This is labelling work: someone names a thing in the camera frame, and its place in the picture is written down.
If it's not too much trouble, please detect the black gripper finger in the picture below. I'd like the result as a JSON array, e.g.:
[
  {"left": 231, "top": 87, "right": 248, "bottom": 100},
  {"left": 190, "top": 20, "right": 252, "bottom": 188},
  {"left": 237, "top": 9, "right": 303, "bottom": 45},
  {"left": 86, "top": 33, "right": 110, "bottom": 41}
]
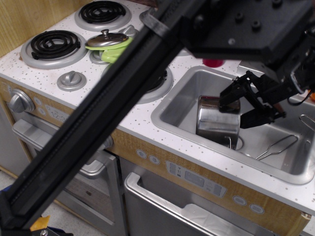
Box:
[
  {"left": 219, "top": 83, "right": 249, "bottom": 112},
  {"left": 240, "top": 108, "right": 274, "bottom": 129}
]

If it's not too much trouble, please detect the silver oven knob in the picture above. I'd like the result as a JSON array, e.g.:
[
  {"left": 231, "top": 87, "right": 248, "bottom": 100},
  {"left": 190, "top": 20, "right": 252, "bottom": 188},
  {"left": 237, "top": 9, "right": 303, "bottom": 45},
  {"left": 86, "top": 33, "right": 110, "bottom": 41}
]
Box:
[
  {"left": 9, "top": 88, "right": 35, "bottom": 113},
  {"left": 98, "top": 136, "right": 114, "bottom": 151}
]

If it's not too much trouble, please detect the silver stove knob front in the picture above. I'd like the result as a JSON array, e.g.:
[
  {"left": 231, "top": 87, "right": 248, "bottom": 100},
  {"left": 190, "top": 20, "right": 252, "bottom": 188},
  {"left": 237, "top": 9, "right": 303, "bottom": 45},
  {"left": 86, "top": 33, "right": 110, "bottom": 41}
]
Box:
[{"left": 57, "top": 71, "right": 87, "bottom": 91}]

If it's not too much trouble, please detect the toy dishwasher door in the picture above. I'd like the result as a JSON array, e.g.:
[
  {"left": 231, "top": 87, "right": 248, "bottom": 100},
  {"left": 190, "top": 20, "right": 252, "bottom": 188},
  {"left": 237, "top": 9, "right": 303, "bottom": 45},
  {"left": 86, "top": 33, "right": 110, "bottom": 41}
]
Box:
[{"left": 124, "top": 172, "right": 274, "bottom": 236}]

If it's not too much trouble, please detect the silver oven knob left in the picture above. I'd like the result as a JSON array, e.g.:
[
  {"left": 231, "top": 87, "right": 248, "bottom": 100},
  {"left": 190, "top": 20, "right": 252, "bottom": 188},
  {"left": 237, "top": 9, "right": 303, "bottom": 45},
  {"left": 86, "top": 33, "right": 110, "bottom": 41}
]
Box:
[{"left": 9, "top": 88, "right": 35, "bottom": 113}]

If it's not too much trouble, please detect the yellow cloth on floor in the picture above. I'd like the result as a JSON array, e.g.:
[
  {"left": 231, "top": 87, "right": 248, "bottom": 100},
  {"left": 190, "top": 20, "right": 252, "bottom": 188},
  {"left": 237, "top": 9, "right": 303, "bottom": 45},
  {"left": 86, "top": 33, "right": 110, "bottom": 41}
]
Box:
[{"left": 30, "top": 215, "right": 50, "bottom": 232}]

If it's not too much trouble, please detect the front right stove burner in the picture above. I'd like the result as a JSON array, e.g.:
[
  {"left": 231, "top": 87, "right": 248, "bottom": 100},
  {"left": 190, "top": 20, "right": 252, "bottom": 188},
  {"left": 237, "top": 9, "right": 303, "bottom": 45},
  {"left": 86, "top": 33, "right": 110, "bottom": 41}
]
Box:
[{"left": 137, "top": 67, "right": 173, "bottom": 104}]

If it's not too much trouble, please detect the orange toy fruit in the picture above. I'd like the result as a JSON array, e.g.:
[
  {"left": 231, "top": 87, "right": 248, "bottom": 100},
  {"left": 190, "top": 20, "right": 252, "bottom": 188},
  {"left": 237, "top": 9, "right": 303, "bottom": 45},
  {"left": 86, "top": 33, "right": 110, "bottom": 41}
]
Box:
[{"left": 310, "top": 93, "right": 315, "bottom": 101}]

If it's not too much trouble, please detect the stove burner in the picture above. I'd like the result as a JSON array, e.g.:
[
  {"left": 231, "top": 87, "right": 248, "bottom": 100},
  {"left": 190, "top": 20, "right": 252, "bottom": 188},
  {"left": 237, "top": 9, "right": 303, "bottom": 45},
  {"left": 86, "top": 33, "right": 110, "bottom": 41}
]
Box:
[
  {"left": 20, "top": 30, "right": 87, "bottom": 69},
  {"left": 137, "top": 67, "right": 173, "bottom": 104},
  {"left": 74, "top": 0, "right": 131, "bottom": 32}
]

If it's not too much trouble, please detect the silver stove knob under board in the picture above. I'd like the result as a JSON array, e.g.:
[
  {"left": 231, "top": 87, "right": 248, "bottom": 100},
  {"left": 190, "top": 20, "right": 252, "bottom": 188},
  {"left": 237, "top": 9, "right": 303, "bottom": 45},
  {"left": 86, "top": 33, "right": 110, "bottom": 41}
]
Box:
[{"left": 90, "top": 50, "right": 109, "bottom": 65}]

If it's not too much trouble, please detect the toy oven door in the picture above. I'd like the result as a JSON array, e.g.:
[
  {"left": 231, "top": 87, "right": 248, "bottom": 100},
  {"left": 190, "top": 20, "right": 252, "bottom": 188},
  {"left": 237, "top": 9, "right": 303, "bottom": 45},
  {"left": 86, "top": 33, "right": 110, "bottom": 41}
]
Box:
[{"left": 5, "top": 121, "right": 127, "bottom": 236}]

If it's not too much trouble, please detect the silver toy sink basin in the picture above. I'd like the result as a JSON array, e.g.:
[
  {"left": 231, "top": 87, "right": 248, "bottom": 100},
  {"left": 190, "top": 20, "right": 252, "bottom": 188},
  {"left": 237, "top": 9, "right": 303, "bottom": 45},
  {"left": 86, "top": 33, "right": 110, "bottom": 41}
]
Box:
[{"left": 151, "top": 66, "right": 315, "bottom": 184}]

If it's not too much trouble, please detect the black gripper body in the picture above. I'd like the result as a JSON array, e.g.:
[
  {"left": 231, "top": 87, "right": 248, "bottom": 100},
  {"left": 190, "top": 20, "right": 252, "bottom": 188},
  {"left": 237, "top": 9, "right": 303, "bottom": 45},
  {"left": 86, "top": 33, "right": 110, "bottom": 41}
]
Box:
[{"left": 233, "top": 71, "right": 302, "bottom": 123}]

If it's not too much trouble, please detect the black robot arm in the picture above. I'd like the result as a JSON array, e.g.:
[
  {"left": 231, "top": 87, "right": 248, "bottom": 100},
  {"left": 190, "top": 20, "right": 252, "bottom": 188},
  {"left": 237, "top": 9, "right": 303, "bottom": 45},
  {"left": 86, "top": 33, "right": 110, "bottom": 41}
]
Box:
[{"left": 0, "top": 0, "right": 315, "bottom": 236}]

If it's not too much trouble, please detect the silver oven knob right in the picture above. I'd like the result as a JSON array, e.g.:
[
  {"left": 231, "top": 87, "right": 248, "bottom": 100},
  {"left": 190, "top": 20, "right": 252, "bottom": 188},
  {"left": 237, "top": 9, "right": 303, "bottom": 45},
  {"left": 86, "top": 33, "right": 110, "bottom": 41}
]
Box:
[{"left": 98, "top": 136, "right": 114, "bottom": 151}]

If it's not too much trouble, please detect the front left stove burner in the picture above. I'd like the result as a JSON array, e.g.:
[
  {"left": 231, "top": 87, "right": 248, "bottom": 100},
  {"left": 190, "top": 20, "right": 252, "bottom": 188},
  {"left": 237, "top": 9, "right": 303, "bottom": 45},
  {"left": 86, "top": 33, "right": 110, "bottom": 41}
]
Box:
[{"left": 20, "top": 30, "right": 87, "bottom": 69}]

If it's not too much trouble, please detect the wire whisk utensil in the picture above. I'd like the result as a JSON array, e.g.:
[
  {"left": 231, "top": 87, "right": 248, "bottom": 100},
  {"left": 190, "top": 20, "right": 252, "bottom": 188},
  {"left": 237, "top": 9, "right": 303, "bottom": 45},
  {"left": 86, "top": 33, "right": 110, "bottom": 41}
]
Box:
[{"left": 255, "top": 135, "right": 299, "bottom": 161}]

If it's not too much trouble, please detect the small steel pot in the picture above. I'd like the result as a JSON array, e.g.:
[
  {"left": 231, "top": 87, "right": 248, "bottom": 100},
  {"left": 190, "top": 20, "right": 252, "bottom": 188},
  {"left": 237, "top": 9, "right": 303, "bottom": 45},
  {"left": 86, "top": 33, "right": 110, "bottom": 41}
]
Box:
[{"left": 196, "top": 95, "right": 241, "bottom": 149}]

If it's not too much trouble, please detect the back left stove burner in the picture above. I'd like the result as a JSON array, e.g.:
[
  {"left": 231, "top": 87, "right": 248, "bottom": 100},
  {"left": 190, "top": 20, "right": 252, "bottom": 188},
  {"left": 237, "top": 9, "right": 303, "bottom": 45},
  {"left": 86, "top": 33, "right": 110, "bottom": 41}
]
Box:
[{"left": 74, "top": 0, "right": 131, "bottom": 32}]

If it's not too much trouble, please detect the red toy cup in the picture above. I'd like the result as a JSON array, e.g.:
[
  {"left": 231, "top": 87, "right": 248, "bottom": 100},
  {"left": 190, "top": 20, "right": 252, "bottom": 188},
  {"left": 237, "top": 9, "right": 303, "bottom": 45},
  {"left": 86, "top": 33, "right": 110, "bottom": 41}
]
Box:
[{"left": 202, "top": 59, "right": 225, "bottom": 68}]

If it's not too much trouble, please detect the silver stove knob middle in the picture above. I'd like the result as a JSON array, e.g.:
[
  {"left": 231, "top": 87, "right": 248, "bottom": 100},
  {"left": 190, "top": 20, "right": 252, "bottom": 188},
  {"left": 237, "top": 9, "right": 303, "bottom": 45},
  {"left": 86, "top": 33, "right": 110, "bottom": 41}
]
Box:
[{"left": 119, "top": 25, "right": 139, "bottom": 39}]

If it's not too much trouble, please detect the wire utensil handle right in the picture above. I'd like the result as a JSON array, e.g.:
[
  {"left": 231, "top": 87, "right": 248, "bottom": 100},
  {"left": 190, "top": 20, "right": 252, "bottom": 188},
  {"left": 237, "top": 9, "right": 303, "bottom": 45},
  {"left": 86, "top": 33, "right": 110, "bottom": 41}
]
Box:
[{"left": 299, "top": 114, "right": 315, "bottom": 131}]

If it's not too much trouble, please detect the small steel pot lid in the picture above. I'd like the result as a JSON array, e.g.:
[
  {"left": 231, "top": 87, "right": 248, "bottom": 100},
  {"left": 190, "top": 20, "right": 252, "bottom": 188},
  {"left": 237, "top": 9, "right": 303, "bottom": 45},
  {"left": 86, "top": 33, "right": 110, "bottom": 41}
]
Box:
[{"left": 87, "top": 29, "right": 129, "bottom": 47}]

